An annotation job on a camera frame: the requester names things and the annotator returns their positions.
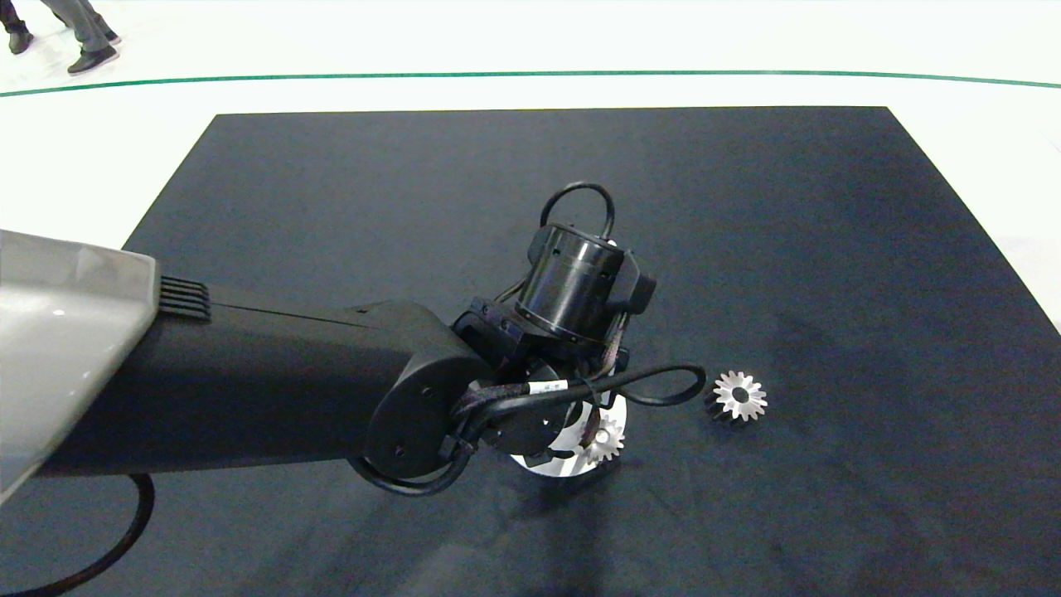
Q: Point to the large steel gear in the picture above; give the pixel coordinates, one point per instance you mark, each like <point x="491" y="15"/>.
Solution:
<point x="752" y="390"/>

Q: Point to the round white plate with pins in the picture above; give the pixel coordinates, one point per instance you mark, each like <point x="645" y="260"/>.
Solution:
<point x="580" y="464"/>

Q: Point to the dark rectangular mat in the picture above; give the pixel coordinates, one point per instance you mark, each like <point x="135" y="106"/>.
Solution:
<point x="829" y="249"/>

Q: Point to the person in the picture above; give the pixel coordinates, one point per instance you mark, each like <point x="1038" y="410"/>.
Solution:
<point x="87" y="46"/>
<point x="18" y="37"/>

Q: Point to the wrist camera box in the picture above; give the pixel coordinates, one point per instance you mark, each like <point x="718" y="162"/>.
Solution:
<point x="638" y="286"/>

